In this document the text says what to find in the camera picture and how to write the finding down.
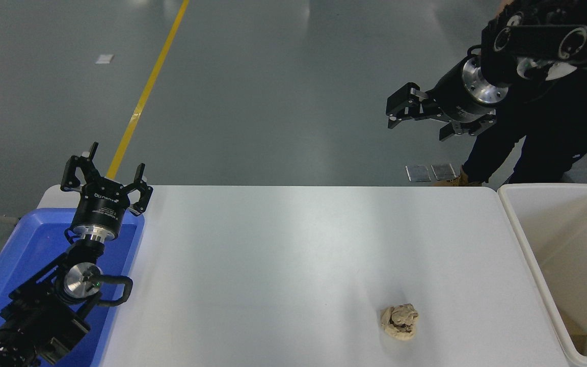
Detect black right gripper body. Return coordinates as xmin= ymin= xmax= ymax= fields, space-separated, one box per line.
xmin=426 ymin=60 xmax=498 ymax=125

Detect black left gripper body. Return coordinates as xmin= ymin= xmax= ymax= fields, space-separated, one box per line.
xmin=71 ymin=178 xmax=131 ymax=237

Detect grey metal floor plate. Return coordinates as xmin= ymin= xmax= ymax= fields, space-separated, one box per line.
xmin=406 ymin=165 xmax=432 ymax=182
xmin=431 ymin=163 xmax=457 ymax=180

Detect person's tan shoe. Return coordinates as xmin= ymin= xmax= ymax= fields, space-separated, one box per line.
xmin=434 ymin=168 xmax=483 ymax=187

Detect blue plastic tray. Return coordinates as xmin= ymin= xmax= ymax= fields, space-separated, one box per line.
xmin=0 ymin=206 xmax=146 ymax=367

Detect person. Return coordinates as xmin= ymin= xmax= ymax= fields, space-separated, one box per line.
xmin=462 ymin=66 xmax=587 ymax=185

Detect large pale plastic bin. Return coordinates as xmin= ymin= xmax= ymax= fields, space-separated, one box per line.
xmin=497 ymin=185 xmax=587 ymax=367

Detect crumpled tan paper ball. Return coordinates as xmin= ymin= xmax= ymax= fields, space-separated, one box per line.
xmin=380 ymin=303 xmax=420 ymax=341

